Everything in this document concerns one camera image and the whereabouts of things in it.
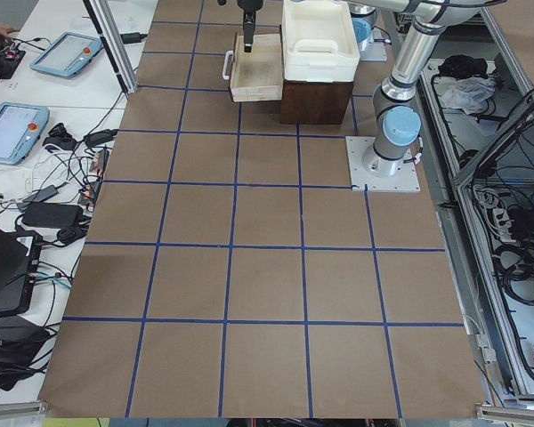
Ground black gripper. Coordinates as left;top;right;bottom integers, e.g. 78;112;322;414
237;0;263;11

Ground grey orange scissors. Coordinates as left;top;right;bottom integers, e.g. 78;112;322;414
242;12;256;52

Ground light wooden drawer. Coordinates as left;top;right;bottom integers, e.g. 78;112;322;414
222;33;283;102

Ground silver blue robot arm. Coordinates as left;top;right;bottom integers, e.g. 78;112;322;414
281;1;485;178

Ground white plastic tray bin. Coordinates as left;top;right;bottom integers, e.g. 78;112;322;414
281;1;360;83

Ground dark brown wooden cabinet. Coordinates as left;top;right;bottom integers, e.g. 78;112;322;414
279;80;354;125

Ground upper blue teach pendant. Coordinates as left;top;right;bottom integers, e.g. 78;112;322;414
30;32;103;78

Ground blue teach pendant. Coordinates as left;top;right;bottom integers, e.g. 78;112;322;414
30;32;103;78
0;102;50;165

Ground white crumpled cloth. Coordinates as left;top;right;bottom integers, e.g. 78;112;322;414
440;77;497;115

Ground lower blue teach pendant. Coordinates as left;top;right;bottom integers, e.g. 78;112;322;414
0;102;50;165

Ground large black power brick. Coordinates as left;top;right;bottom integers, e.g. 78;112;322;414
21;203;83;229

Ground black laptop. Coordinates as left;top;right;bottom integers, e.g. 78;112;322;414
0;229;43;317

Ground aluminium frame post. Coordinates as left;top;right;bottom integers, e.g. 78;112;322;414
83;0;138;95

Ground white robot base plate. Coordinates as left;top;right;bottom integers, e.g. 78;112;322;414
345;136;421;193

